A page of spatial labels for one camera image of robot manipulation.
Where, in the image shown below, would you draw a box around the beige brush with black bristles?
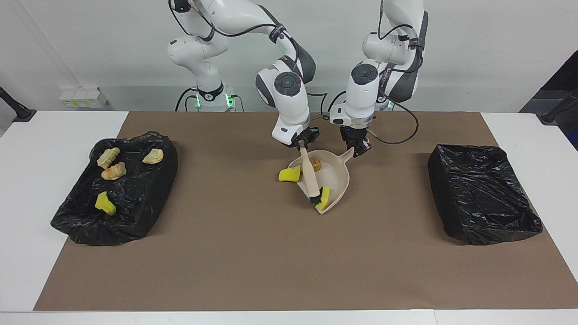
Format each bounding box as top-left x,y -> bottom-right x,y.
299,144 -> 322,207

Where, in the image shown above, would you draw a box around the beige plastic dustpan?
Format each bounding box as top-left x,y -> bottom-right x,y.
288,147 -> 355,215

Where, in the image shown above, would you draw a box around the notched yellow sponge piece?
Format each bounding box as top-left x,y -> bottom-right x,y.
315,186 -> 331,212

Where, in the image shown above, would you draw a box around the orange striped bread slice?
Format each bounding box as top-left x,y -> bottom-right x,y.
101,163 -> 126,181

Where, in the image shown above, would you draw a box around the ribbed rectangular bread piece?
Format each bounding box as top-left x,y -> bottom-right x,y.
97,147 -> 121,169

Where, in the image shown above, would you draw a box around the yellow and green sponge piece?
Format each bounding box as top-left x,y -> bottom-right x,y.
95,191 -> 117,216

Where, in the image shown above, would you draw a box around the boxy black bag bin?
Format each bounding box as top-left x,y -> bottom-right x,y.
428,144 -> 543,246

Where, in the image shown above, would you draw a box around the crumpled black bag bin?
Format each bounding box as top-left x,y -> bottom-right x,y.
51,131 -> 179,246

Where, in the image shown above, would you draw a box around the brown paper table mat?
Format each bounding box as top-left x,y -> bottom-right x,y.
34,111 -> 578,311

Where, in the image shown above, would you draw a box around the black clamp stand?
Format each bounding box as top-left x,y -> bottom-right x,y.
0,86 -> 37,122
541,88 -> 578,123

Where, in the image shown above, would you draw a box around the dark background partition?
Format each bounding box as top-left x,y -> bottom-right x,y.
519,51 -> 578,150

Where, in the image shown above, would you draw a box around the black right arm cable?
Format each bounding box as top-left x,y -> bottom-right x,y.
168,0 -> 330,121

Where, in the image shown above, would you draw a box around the white wall socket boxes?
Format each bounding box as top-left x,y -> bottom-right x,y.
59,87 -> 109,109

